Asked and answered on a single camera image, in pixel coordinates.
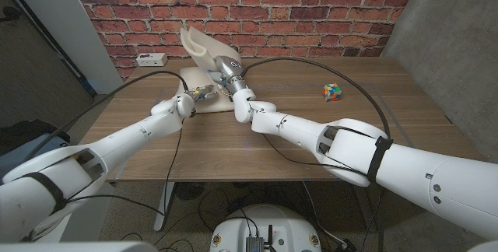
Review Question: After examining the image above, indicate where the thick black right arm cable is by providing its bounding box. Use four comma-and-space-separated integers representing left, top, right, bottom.
240, 57, 392, 141

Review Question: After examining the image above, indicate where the white robot torso base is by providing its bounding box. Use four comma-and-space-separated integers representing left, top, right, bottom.
209, 204, 323, 252

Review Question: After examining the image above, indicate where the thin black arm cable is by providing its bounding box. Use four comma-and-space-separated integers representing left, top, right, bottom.
23, 117, 184, 242
262, 133, 384, 252

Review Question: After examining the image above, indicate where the black cloth bundle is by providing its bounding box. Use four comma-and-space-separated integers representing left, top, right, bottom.
0, 118, 71, 156

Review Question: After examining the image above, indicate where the white power strip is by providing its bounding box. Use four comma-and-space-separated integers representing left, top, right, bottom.
135, 52, 169, 68

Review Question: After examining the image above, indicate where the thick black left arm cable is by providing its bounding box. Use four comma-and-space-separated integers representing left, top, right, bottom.
23, 70, 191, 162

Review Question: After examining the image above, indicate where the white floor cable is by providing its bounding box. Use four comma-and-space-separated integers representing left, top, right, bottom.
303, 181, 347, 248

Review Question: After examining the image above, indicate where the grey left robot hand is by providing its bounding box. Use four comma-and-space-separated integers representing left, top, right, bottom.
183, 83, 219, 104

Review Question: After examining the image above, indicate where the white wall panel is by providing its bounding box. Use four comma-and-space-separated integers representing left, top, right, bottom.
3, 0, 125, 96

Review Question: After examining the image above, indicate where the blue storage bin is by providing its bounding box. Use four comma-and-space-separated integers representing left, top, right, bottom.
0, 133, 71, 175

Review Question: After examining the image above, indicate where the white table leg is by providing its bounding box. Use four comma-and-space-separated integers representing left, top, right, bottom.
153, 181, 176, 233

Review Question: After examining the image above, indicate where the round black floor fan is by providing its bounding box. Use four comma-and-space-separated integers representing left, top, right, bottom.
174, 181, 205, 201

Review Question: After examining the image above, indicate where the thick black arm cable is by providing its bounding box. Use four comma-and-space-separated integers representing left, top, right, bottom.
23, 70, 191, 162
240, 57, 392, 141

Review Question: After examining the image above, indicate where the small silver electronics box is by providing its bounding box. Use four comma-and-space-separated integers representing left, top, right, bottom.
244, 236, 265, 252

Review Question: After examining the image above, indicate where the multicolour puzzle cube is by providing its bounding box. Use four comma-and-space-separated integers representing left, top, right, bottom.
322, 82, 343, 103

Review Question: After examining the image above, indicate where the cream memory foam sheet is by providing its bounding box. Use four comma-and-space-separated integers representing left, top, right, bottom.
175, 26, 244, 114

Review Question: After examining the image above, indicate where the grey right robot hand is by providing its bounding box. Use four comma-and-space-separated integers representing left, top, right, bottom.
213, 54, 250, 100

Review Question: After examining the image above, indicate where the printed brick wall backdrop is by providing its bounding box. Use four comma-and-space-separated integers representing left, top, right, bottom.
64, 0, 423, 80

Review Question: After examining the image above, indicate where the dark table leg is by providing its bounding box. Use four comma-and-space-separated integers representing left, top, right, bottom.
356, 184, 381, 233

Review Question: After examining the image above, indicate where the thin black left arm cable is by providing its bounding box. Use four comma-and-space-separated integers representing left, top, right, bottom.
23, 117, 184, 242

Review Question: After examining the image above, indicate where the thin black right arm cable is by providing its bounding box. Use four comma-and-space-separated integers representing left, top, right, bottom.
262, 133, 384, 252

